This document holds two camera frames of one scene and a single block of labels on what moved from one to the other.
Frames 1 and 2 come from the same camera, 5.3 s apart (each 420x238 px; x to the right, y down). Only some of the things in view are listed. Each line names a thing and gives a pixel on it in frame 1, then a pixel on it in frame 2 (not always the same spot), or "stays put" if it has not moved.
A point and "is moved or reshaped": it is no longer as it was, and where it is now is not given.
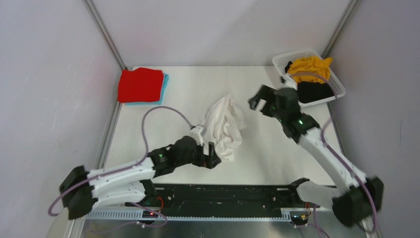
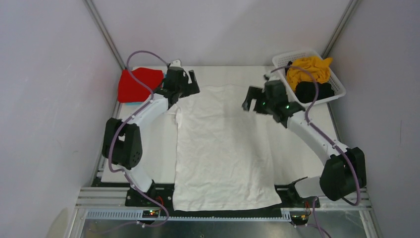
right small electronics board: [299, 217] stays put
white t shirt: [224, 123] is moved or reshaped
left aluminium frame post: [97, 18] stays put
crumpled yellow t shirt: [310, 69] stays put
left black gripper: [207, 161] → [191, 88]
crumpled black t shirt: [308, 91] stays put
